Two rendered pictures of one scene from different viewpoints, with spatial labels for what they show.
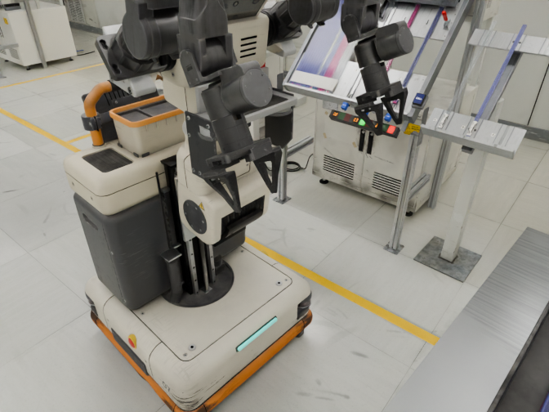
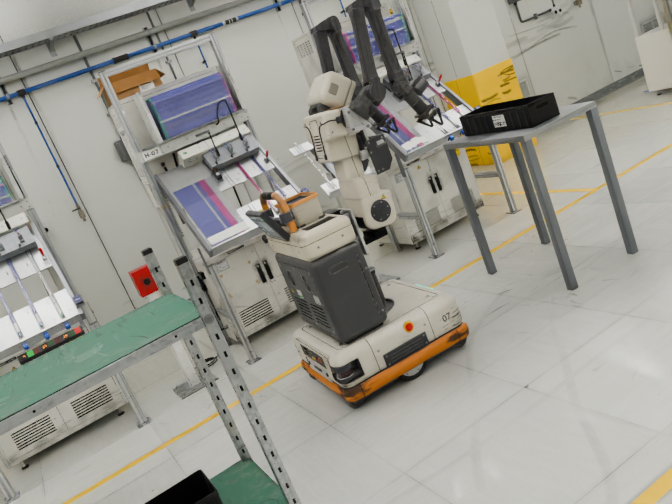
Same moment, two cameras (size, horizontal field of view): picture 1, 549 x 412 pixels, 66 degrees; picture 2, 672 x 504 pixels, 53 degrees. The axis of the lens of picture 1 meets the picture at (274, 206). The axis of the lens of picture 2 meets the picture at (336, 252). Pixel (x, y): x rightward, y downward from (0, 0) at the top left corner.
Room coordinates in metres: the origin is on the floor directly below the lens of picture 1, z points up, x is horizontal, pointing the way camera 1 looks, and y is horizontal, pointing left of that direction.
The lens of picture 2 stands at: (-0.21, 3.03, 1.35)
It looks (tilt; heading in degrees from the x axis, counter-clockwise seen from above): 14 degrees down; 298
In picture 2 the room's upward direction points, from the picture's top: 22 degrees counter-clockwise
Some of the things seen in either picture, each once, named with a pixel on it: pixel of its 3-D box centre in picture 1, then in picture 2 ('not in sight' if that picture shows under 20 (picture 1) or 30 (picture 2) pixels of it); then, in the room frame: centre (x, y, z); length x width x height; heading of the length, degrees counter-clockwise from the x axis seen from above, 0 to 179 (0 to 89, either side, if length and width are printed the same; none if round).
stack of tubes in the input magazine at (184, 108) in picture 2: not in sight; (192, 105); (2.28, -0.68, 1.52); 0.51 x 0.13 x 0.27; 51
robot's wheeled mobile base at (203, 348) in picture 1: (199, 302); (375, 334); (1.18, 0.29, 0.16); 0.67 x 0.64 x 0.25; 46
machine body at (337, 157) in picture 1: (390, 136); (252, 278); (2.42, -0.72, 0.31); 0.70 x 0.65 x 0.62; 51
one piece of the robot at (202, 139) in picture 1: (239, 121); (364, 150); (0.98, 0.08, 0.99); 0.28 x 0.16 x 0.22; 136
